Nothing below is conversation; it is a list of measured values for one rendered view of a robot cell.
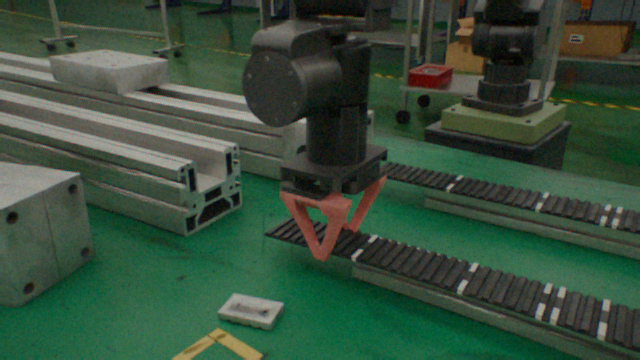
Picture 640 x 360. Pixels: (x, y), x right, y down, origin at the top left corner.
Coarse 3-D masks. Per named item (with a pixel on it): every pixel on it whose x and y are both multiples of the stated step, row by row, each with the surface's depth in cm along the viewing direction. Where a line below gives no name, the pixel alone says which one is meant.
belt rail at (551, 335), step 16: (352, 272) 53; (368, 272) 52; (384, 272) 52; (400, 288) 50; (416, 288) 49; (432, 288) 49; (432, 304) 49; (448, 304) 48; (464, 304) 47; (480, 304) 47; (480, 320) 47; (496, 320) 46; (512, 320) 45; (528, 320) 45; (528, 336) 45; (544, 336) 44; (560, 336) 44; (576, 336) 43; (576, 352) 43; (592, 352) 43; (608, 352) 43; (624, 352) 41
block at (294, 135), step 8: (368, 112) 75; (304, 120) 71; (368, 120) 75; (288, 128) 72; (296, 128) 71; (304, 128) 70; (368, 128) 75; (288, 136) 72; (296, 136) 72; (304, 136) 71; (368, 136) 75; (288, 144) 73; (296, 144) 72; (304, 144) 71; (288, 152) 73; (296, 152) 73
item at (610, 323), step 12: (600, 300) 45; (600, 312) 43; (612, 312) 43; (624, 312) 43; (600, 324) 42; (612, 324) 42; (624, 324) 42; (600, 336) 41; (612, 336) 41; (624, 336) 41
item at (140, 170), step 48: (0, 96) 85; (0, 144) 75; (48, 144) 69; (96, 144) 64; (144, 144) 71; (192, 144) 66; (96, 192) 67; (144, 192) 62; (192, 192) 60; (240, 192) 68
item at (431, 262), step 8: (432, 256) 50; (440, 256) 50; (424, 264) 49; (432, 264) 49; (440, 264) 49; (416, 272) 48; (424, 272) 48; (432, 272) 48; (416, 280) 47; (424, 280) 47; (432, 280) 47
